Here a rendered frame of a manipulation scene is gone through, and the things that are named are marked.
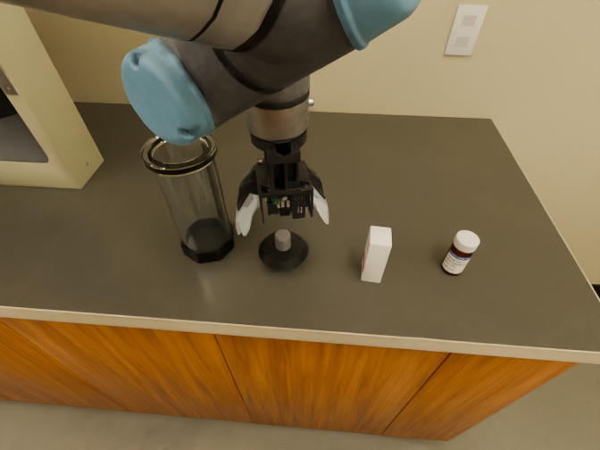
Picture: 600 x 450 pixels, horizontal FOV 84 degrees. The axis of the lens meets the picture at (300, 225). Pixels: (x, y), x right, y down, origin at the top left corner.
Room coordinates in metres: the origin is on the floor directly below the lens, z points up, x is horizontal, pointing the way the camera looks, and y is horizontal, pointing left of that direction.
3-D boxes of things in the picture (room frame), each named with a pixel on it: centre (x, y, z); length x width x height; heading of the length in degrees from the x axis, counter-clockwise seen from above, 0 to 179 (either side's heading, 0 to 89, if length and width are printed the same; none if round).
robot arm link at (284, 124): (0.36, 0.02, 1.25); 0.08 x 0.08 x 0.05
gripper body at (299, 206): (0.36, 0.02, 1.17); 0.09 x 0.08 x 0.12; 11
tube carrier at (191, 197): (0.42, 0.18, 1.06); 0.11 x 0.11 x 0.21
